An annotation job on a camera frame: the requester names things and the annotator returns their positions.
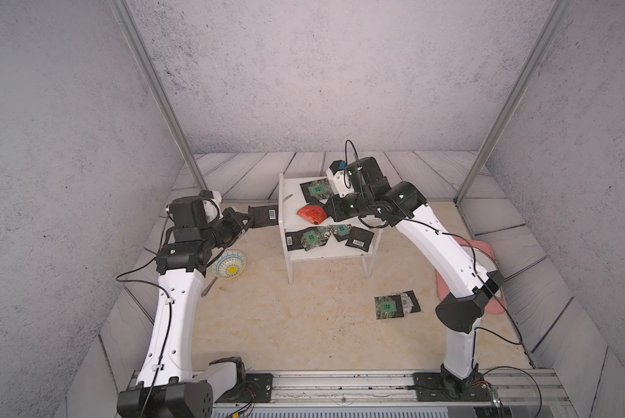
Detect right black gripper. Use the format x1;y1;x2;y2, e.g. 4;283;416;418
320;193;375;222

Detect green tea bag top shelf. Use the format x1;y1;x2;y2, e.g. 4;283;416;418
300;179;335;203

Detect small green tea bag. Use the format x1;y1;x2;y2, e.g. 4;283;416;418
328;225;352;242
374;294;405;320

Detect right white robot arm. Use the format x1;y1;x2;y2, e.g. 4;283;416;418
327;179;504;401

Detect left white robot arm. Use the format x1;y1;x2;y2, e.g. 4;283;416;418
116;191;251;417

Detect black barcode tea bag lower right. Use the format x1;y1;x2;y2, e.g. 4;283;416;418
345;226;374;253

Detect green crumpled tea bag lower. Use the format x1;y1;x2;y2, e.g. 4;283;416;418
300;226;333;252

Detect white two-tier shelf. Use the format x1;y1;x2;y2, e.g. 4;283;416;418
277;173;383;284

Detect black barcode tea bag lower left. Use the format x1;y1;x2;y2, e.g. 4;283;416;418
284;226;316;252

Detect yellow patterned bowl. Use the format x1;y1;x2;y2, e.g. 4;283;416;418
212;250;247;279

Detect metal spoon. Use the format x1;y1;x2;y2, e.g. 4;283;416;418
201;277;218;298

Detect pink tray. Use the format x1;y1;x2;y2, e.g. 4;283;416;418
436;238;505;315

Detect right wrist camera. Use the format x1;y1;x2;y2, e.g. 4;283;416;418
326;160;363;198

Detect metal base rail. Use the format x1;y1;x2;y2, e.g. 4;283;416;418
208;367;577;417

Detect left metal frame post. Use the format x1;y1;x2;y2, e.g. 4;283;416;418
108;0;207;189

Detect metal frame post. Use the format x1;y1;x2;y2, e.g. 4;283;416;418
108;0;207;189
453;0;574;207

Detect right metal frame post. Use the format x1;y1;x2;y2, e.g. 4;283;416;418
453;0;574;207

